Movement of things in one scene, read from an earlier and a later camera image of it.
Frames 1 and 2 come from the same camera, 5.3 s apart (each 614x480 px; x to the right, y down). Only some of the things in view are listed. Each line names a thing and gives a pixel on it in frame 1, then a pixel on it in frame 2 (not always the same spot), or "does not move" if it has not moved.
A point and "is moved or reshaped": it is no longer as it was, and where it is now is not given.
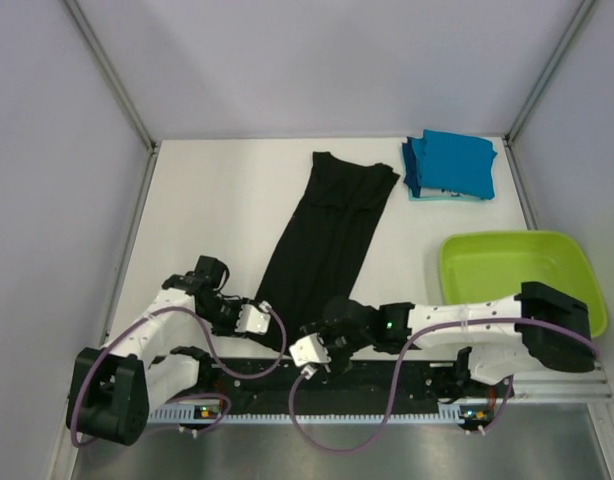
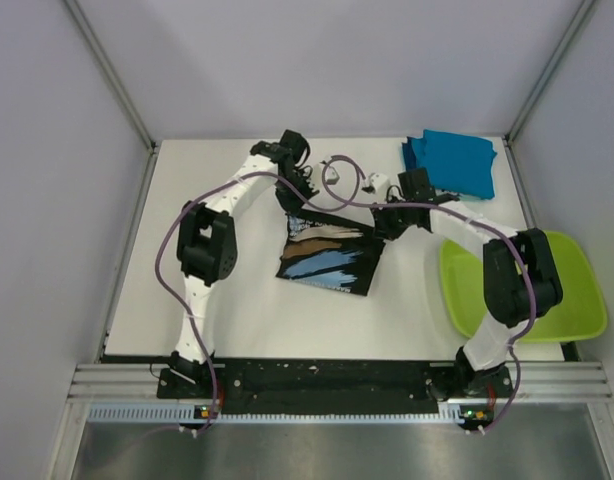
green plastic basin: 485,265 does not move
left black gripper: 228,330 to 292,205
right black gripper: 339,363 to 382,225
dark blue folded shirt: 412,178 does not move
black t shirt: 318,248 is moved or reshaped
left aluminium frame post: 110,73 does not move
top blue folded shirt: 456,163 does not move
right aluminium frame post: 579,17 does not move
